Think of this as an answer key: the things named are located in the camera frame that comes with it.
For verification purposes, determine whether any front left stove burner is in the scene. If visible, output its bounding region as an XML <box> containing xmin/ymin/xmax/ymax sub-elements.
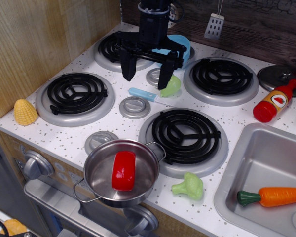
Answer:
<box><xmin>36</xmin><ymin>73</ymin><xmax>115</xmax><ymax>127</ymax></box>

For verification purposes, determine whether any red toy ketchup bottle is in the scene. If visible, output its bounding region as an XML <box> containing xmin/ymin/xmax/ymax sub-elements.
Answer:
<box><xmin>253</xmin><ymin>79</ymin><xmax>296</xmax><ymax>123</ymax></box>

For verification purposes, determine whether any back left stove burner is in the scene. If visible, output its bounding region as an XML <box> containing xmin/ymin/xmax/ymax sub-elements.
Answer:
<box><xmin>92</xmin><ymin>31</ymin><xmax>156</xmax><ymax>73</ymax></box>

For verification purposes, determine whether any blue handled toy knife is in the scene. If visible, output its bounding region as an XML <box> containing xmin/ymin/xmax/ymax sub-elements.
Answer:
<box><xmin>128</xmin><ymin>87</ymin><xmax>177</xmax><ymax>108</ymax></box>

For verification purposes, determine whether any front right stove burner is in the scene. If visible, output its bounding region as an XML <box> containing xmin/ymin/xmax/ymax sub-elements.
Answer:
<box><xmin>138</xmin><ymin>108</ymin><xmax>228</xmax><ymax>179</ymax></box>

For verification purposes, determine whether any hanging metal strainer ladle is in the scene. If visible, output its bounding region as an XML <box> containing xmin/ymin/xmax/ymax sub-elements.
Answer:
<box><xmin>168</xmin><ymin>4</ymin><xmax>179</xmax><ymax>29</ymax></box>

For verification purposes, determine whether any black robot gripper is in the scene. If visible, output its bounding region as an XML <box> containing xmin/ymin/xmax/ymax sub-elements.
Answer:
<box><xmin>115</xmin><ymin>4</ymin><xmax>186</xmax><ymax>90</ymax></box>

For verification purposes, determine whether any silver front knob left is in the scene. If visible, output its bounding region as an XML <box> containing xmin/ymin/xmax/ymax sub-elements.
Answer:
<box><xmin>24</xmin><ymin>150</ymin><xmax>54</xmax><ymax>180</ymax></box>

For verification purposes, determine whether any silver oven door handle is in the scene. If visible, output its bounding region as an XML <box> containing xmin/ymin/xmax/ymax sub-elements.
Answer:
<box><xmin>24</xmin><ymin>179</ymin><xmax>130</xmax><ymax>237</ymax></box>

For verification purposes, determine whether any hanging metal spatula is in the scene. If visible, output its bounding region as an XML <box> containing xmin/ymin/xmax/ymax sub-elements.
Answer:
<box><xmin>204</xmin><ymin>0</ymin><xmax>224</xmax><ymax>40</ymax></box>

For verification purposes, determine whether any green toy broccoli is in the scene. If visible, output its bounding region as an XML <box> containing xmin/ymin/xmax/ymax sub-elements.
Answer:
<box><xmin>171</xmin><ymin>172</ymin><xmax>203</xmax><ymax>200</ymax></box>

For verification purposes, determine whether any silver front knob right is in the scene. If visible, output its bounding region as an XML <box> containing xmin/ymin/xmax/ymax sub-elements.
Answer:
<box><xmin>123</xmin><ymin>205</ymin><xmax>159</xmax><ymax>237</ymax></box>

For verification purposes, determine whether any silver top knob upper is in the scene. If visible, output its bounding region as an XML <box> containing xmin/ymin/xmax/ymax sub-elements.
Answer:
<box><xmin>146</xmin><ymin>68</ymin><xmax>160</xmax><ymax>87</ymax></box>

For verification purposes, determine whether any silver toy sink basin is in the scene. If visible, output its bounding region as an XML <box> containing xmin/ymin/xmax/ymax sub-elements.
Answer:
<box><xmin>214</xmin><ymin>123</ymin><xmax>296</xmax><ymax>237</ymax></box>

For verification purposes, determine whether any light green toy pear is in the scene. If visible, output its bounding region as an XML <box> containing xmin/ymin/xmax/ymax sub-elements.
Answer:
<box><xmin>160</xmin><ymin>75</ymin><xmax>181</xmax><ymax>97</ymax></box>

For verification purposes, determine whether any silver top knob lower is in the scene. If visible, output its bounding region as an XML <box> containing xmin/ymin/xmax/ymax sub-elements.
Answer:
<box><xmin>84</xmin><ymin>131</ymin><xmax>118</xmax><ymax>155</ymax></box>

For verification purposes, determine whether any silver top knob middle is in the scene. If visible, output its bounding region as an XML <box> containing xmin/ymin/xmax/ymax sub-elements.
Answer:
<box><xmin>119</xmin><ymin>96</ymin><xmax>151</xmax><ymax>119</ymax></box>

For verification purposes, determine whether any silver pot lid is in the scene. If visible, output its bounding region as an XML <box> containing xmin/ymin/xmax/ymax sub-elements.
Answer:
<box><xmin>258</xmin><ymin>65</ymin><xmax>296</xmax><ymax>91</ymax></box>

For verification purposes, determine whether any silver knob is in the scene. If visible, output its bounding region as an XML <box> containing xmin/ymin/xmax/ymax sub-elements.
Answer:
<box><xmin>123</xmin><ymin>205</ymin><xmax>159</xmax><ymax>237</ymax></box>
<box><xmin>24</xmin><ymin>150</ymin><xmax>54</xmax><ymax>180</ymax></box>
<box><xmin>146</xmin><ymin>68</ymin><xmax>160</xmax><ymax>87</ymax></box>
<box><xmin>84</xmin><ymin>131</ymin><xmax>118</xmax><ymax>155</ymax></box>
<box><xmin>119</xmin><ymin>96</ymin><xmax>151</xmax><ymax>119</ymax></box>

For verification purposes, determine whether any yellow toy corn cob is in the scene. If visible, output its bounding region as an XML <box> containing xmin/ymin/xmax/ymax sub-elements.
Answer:
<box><xmin>14</xmin><ymin>99</ymin><xmax>38</xmax><ymax>126</ymax></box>

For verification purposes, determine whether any orange toy carrot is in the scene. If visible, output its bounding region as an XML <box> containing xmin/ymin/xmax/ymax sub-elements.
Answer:
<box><xmin>237</xmin><ymin>187</ymin><xmax>296</xmax><ymax>207</ymax></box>

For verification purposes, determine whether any stove burner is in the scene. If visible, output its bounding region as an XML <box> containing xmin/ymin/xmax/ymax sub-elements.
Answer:
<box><xmin>36</xmin><ymin>73</ymin><xmax>115</xmax><ymax>127</ymax></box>
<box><xmin>92</xmin><ymin>31</ymin><xmax>156</xmax><ymax>73</ymax></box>
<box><xmin>183</xmin><ymin>57</ymin><xmax>259</xmax><ymax>107</ymax></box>
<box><xmin>138</xmin><ymin>108</ymin><xmax>228</xmax><ymax>179</ymax></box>

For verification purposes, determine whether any red toy sushi piece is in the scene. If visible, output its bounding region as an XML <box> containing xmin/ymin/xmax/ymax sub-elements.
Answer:
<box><xmin>111</xmin><ymin>151</ymin><xmax>136</xmax><ymax>192</ymax></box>

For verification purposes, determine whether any small stainless steel pot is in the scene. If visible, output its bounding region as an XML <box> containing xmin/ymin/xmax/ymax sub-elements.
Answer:
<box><xmin>83</xmin><ymin>139</ymin><xmax>166</xmax><ymax>208</ymax></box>

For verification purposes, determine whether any light blue plastic bowl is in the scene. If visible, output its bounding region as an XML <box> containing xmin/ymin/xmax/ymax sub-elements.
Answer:
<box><xmin>151</xmin><ymin>34</ymin><xmax>191</xmax><ymax>70</ymax></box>

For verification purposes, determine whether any back right stove burner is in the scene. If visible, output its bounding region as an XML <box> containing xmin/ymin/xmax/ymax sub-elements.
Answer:
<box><xmin>183</xmin><ymin>57</ymin><xmax>259</xmax><ymax>107</ymax></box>

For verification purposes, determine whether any yellow toy on floor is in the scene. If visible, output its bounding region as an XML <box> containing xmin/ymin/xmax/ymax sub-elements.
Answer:
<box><xmin>3</xmin><ymin>219</ymin><xmax>28</xmax><ymax>236</ymax></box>

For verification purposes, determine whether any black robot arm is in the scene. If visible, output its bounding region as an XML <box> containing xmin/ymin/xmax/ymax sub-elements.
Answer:
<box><xmin>115</xmin><ymin>0</ymin><xmax>187</xmax><ymax>90</ymax></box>

